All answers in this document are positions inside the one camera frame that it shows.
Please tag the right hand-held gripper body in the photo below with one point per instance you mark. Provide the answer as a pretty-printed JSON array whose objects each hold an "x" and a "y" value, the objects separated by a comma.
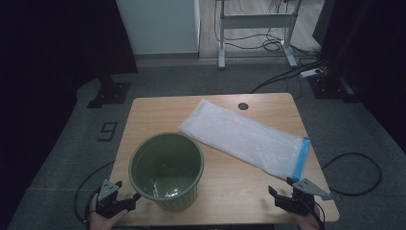
[{"x": 297, "y": 201}]

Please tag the grey tape strip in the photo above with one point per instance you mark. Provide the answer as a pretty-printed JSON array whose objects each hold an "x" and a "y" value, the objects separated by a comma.
[{"x": 328, "y": 197}]

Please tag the white metal desk frame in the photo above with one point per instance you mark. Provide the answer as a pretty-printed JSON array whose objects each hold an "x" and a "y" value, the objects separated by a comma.
[{"x": 255, "y": 21}]

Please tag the black stand base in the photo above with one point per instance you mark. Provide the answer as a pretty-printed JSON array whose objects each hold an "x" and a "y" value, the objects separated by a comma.
[
  {"x": 110, "y": 94},
  {"x": 332, "y": 87}
]

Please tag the person's right hand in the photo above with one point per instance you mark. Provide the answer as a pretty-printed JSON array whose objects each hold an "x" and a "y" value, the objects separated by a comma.
[{"x": 307, "y": 222}]

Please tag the white bag with blue band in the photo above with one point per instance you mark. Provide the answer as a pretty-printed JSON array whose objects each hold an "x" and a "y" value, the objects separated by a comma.
[{"x": 242, "y": 137}]

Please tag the person's left hand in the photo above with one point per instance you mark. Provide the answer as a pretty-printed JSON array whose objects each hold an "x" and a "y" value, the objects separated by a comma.
[{"x": 99, "y": 223}]

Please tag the white cabinet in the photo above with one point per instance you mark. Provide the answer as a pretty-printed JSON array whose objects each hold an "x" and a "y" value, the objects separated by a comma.
[{"x": 159, "y": 25}]

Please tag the white power strip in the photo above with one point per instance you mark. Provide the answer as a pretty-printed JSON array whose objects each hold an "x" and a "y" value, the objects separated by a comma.
[{"x": 311, "y": 73}]

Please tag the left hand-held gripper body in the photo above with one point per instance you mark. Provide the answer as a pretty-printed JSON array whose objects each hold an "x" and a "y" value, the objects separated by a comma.
[{"x": 108, "y": 206}]

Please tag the green plastic bin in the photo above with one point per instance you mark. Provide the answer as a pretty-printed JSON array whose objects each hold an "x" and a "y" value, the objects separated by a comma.
[{"x": 166, "y": 188}]

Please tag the round black table grommet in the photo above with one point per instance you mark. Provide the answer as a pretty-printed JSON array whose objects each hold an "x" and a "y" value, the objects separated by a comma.
[{"x": 243, "y": 106}]

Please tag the dark curtain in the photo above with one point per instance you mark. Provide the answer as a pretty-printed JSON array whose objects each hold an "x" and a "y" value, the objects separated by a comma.
[
  {"x": 48, "y": 48},
  {"x": 383, "y": 48}
]

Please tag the black floor tape mark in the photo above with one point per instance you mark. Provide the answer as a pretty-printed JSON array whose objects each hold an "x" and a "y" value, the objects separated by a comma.
[{"x": 108, "y": 131}]

